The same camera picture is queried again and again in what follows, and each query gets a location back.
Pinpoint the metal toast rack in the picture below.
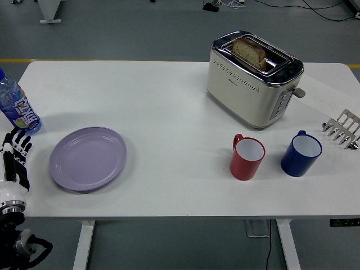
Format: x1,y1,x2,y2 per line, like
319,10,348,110
321,109,360,151

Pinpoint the blue drink bottle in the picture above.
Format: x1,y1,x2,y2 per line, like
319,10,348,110
0,66,42,136

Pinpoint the red mug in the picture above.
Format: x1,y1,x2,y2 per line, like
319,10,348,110
229,133,266,181

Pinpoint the blue mug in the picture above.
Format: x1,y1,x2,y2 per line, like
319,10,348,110
280,130,323,178

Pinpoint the white floor cable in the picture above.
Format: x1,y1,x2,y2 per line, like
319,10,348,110
218,0,246,8

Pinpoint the white paper sheet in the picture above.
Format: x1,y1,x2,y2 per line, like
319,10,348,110
292,73,360,119

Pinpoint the black floor cable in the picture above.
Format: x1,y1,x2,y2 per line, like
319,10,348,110
253,0,360,23

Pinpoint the white stand base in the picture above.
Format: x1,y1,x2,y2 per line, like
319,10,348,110
38,0,63,25

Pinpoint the black device on floor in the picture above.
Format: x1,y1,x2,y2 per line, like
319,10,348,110
202,2,220,13

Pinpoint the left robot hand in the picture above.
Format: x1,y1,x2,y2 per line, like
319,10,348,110
0,128,33,204

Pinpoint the cream toaster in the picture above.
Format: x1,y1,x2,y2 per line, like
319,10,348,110
206,30,307,131

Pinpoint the grey bracket under table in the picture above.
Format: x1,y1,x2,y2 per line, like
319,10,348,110
244,219,271,238

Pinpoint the purple plate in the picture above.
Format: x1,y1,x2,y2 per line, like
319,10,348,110
48,126,128,192

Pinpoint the bread slice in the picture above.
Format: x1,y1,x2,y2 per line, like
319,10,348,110
231,38,267,70

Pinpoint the black table control panel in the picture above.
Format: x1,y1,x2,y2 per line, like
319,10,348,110
330,218,360,227

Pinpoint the black cable under table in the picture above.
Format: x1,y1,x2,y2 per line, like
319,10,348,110
264,220,274,270

